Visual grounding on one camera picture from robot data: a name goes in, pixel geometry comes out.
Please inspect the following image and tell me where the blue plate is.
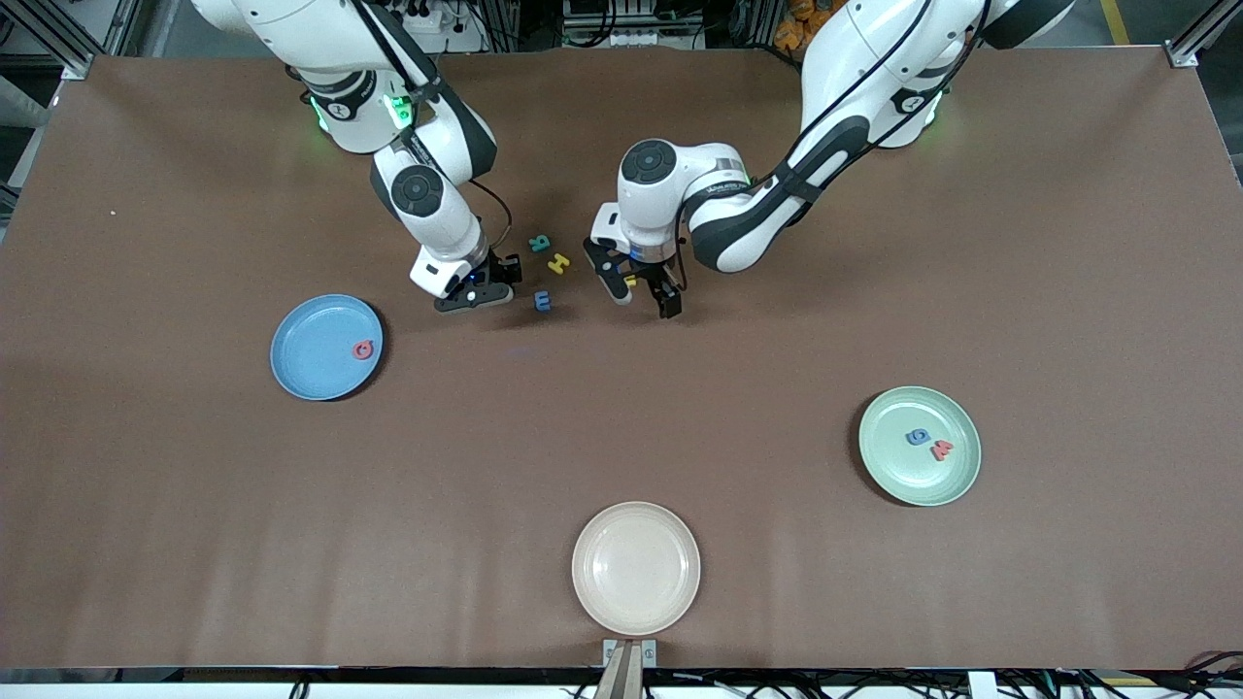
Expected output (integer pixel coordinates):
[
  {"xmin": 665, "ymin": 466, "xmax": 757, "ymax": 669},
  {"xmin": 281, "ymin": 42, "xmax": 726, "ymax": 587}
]
[{"xmin": 270, "ymin": 293, "xmax": 386, "ymax": 402}]

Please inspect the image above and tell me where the beige plate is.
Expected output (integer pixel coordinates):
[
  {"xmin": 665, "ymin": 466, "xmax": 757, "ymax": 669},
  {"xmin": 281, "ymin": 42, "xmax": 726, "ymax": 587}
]
[{"xmin": 571, "ymin": 501, "xmax": 702, "ymax": 638}]

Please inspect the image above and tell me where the green plate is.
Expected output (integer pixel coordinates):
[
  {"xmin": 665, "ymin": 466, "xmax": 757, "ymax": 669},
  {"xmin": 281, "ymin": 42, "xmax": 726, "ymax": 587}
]
[{"xmin": 858, "ymin": 385, "xmax": 983, "ymax": 508}]

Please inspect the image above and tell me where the white electronics box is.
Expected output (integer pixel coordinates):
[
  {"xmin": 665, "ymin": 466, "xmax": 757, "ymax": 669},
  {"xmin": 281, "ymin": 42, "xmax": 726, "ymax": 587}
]
[{"xmin": 561, "ymin": 0, "xmax": 663, "ymax": 50}]

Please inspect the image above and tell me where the white power strip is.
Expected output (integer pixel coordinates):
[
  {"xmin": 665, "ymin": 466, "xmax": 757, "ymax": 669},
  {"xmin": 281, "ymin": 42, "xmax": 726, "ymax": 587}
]
[{"xmin": 403, "ymin": 0, "xmax": 484, "ymax": 54}]

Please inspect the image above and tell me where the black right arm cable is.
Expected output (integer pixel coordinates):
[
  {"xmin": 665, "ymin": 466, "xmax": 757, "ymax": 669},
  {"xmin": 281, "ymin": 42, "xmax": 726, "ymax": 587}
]
[{"xmin": 354, "ymin": 0, "xmax": 514, "ymax": 253}]

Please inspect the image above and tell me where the metal table edge bracket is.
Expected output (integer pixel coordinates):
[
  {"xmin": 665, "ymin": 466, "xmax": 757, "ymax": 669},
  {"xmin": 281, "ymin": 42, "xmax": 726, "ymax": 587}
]
[{"xmin": 602, "ymin": 638, "xmax": 658, "ymax": 699}]

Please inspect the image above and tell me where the aluminium frame post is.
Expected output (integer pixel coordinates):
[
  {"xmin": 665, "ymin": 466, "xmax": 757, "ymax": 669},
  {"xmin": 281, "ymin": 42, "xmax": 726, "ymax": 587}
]
[
  {"xmin": 0, "ymin": 0, "xmax": 98, "ymax": 81},
  {"xmin": 1165, "ymin": 0, "xmax": 1243, "ymax": 69}
]

